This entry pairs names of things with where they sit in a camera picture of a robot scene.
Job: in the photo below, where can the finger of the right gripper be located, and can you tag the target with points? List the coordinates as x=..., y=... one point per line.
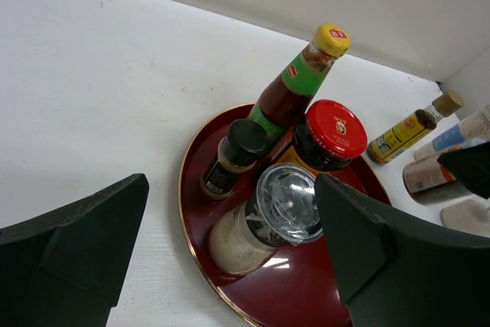
x=470, y=167

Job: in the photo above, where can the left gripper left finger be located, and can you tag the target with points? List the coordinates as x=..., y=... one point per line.
x=67, y=267

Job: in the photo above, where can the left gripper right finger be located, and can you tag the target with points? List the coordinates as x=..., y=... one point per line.
x=394, y=269

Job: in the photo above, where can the white lid spice jar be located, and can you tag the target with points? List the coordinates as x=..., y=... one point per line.
x=427, y=182

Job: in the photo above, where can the black cap round bottle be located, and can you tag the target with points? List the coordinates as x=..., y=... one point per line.
x=468, y=214

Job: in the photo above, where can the small yellow label bottle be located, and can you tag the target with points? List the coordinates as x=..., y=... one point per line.
x=410, y=130

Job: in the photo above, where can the salt grinder clear lid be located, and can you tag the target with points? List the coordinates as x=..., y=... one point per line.
x=281, y=211

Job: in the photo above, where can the red lid sauce jar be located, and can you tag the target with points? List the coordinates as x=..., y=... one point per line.
x=326, y=139

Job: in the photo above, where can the green label sauce bottle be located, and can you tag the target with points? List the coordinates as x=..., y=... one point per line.
x=282, y=104

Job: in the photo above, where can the small black cap spice jar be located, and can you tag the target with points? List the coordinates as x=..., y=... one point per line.
x=244, y=144

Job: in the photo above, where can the tall blue label shaker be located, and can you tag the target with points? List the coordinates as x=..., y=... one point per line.
x=469, y=132

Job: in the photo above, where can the red round tray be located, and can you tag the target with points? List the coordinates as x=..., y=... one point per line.
x=296, y=287

